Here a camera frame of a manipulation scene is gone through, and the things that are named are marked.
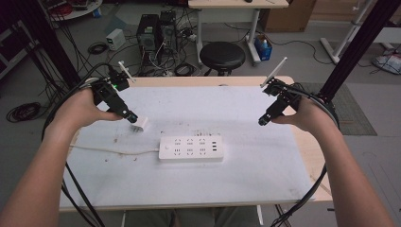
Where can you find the person's right hand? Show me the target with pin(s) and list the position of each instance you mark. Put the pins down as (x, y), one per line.
(312, 116)

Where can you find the person's left hand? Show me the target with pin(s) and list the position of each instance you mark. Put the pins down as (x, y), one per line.
(78, 110)

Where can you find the round white table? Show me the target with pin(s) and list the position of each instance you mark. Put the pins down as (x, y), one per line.
(75, 9)

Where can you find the white charger plug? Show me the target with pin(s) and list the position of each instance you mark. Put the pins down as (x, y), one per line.
(142, 123)

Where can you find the white power strip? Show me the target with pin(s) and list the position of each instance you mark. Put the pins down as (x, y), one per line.
(189, 156)

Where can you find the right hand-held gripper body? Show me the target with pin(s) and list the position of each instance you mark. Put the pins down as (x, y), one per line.
(283, 97)

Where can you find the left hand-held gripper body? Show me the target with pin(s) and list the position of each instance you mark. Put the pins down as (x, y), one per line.
(107, 91)

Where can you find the black computer tower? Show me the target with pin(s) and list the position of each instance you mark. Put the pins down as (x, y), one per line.
(168, 31)
(147, 38)

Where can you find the black round stool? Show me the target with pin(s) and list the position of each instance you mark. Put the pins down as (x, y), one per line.
(222, 55)

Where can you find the blue box with bottles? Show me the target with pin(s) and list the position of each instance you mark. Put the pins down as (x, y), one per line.
(263, 50)

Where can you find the black metal stand post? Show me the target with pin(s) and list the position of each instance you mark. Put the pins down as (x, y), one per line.
(356, 47)
(47, 41)

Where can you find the brown cardboard box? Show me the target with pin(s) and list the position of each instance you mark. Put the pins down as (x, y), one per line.
(288, 15)

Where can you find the white desk frame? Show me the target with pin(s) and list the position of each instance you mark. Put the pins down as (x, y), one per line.
(343, 41)

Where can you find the white desk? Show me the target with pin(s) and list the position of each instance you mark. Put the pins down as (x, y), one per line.
(236, 3)

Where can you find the grey floor mat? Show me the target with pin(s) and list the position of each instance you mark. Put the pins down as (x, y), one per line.
(353, 113)

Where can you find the white power supply box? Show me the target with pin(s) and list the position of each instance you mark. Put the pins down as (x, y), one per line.
(115, 38)

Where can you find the white table cover board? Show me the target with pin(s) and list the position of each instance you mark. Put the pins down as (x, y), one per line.
(236, 183)

